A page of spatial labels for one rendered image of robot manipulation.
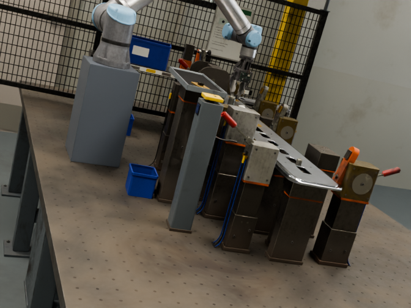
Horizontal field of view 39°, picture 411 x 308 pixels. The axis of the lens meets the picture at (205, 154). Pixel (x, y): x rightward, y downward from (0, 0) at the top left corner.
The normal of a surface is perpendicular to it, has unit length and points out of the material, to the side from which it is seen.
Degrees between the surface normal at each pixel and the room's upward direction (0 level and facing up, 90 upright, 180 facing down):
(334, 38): 90
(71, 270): 0
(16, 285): 0
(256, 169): 90
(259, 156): 90
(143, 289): 0
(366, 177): 90
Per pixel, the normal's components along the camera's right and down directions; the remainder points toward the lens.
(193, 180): 0.22, 0.30
